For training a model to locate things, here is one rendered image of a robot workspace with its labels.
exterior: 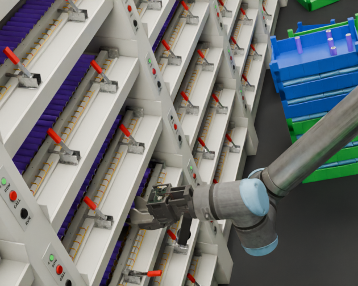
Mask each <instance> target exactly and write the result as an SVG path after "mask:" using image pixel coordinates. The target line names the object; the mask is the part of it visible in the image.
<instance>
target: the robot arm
mask: <svg viewBox="0 0 358 286"><path fill-rule="evenodd" d="M356 136H358V86H357V87H356V88H355V89H354V90H353V91H351V92H350V93H349V94H348V95H347V96H346V97H345V98H344V99H343V100H341V101H340V102H339V103H338V104H337V105H336V106H335V107H334V108H333V109H332V110H330V111H329V112H328V113H327V114H326V115H325V116H323V117H322V118H321V119H320V120H319V121H318V122H317V123H316V124H315V125H314V126H312V127H311V128H310V129H309V130H308V131H307V132H306V133H305V134H304V135H303V136H301V137H300V138H299V139H298V140H297V141H296V142H295V143H294V144H293V145H292V146H290V147H289V148H288V149H287V150H286V151H284V152H283V153H282V154H281V155H280V156H279V157H278V158H277V159H276V160H275V161H273V162H272V163H271V164H270V165H269V166H268V167H266V168H262V169H257V170H255V171H253V172H251V173H250V175H249V176H248V178H247V179H243V180H236V181H232V182H223V183H215V184H205V185H200V186H196V187H195V189H193V188H192V185H191V184H190V185H185V186H177V187H173V186H172V184H171V183H167V184H159V185H154V186H152V187H153V189H151V193H150V194H149V198H148V201H146V200H144V199H143V198H142V197H141V196H135V198H134V203H135V208H132V209H130V211H129V213H128V215H130V218H127V219H126V220H125V223H127V224H129V225H131V226H134V227H137V228H140V229H145V230H157V229H160V228H165V227H166V226H172V225H173V224H174V223H177V221H179V220H180V218H181V214H182V212H183V213H184V215H183V218H182V223H181V228H179V230H178V231H177V237H178V242H177V243H178V244H179V245H184V246H186V245H187V241H188V240H189V239H190V237H191V231H190V227H191V224H192V219H199V220H200V221H201V222H205V221H215V220H227V219H231V222H232V224H233V226H234V228H235V230H236V232H237V235H238V237H239V239H240V241H241V244H242V247H243V248H244V249H245V251H246V252H247V253H248V254H249V255H253V256H263V255H267V254H269V253H270V252H272V251H273V250H274V249H275V248H276V246H277V244H278V235H277V234H276V232H275V229H274V227H275V222H276V212H277V204H278V202H279V201H280V200H281V199H283V198H284V197H285V196H286V195H287V194H288V193H289V192H290V191H291V190H292V189H293V188H294V187H296V186H297V185H298V184H300V183H301V182H302V181H303V180H304V179H306V178H307V177H308V176H309V175H310V174H312V173H313V172H314V171H315V170H316V169H317V168H319V167H320V166H321V165H323V164H324V163H325V162H326V161H327V160H329V159H330V158H331V157H332V156H333V155H335V154H336V153H337V152H338V151H339V150H341V149H342V148H343V147H345V146H346V145H347V144H348V143H349V142H351V141H352V140H353V139H354V138H355V137H356ZM160 186H166V187H163V188H158V187H160ZM153 217H154V218H153Z"/></svg>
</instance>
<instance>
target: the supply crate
mask: <svg viewBox="0 0 358 286"><path fill-rule="evenodd" d="M327 30H331V34H332V38H333V40H334V46H335V47H336V51H337V54H338V55H334V56H331V54H330V49H329V46H328V41H327V35H326V31H327ZM348 33H350V34H351V38H352V44H353V51H351V52H349V51H348V47H347V41H346V36H345V35H346V34H348ZM296 37H297V36H296ZM299 37H300V40H301V45H302V50H303V53H301V54H298V51H297V46H296V43H295V37H291V38H288V39H283V40H279V41H277V40H276V36H275V35H274V36H270V41H271V44H272V58H273V61H272V67H273V71H274V75H275V78H276V82H282V81H287V80H291V79H296V78H301V77H306V76H309V75H314V74H319V73H324V72H329V71H333V70H338V69H342V68H348V67H351V66H356V65H358V35H357V31H356V28H355V22H354V19H353V17H351V18H348V24H346V25H343V26H339V27H334V28H329V29H326V30H322V31H317V32H313V33H308V34H305V35H300V36H299Z"/></svg>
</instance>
